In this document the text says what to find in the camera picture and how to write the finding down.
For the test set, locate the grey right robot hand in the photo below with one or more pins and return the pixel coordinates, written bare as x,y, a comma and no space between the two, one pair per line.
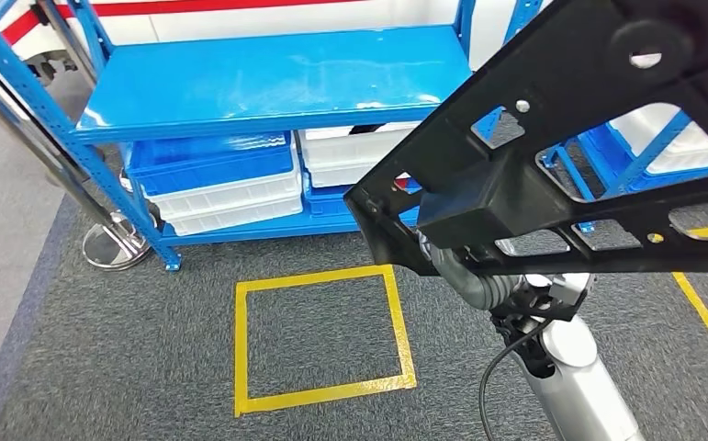
429,248

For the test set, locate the black plastic frame part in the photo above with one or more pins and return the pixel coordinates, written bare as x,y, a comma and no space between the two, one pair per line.
512,201

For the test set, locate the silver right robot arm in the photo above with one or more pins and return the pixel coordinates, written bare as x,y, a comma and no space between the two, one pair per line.
572,377

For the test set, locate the blue metal shelf rack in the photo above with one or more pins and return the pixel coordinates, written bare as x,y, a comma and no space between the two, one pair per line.
268,79

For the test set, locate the red object under bin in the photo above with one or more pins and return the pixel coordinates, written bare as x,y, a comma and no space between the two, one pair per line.
401,181

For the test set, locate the blue rack on casters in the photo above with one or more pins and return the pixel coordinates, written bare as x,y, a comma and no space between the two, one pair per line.
594,143

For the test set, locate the yellow floor tape square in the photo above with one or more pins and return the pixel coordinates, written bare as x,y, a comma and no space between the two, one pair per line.
241,341
701,310

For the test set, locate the white car red stripe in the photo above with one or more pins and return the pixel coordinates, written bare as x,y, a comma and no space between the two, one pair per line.
238,15

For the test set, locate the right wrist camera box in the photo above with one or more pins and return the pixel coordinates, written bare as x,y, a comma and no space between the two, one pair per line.
569,289

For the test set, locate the chrome stanchion post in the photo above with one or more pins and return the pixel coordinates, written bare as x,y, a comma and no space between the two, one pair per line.
116,243
64,36

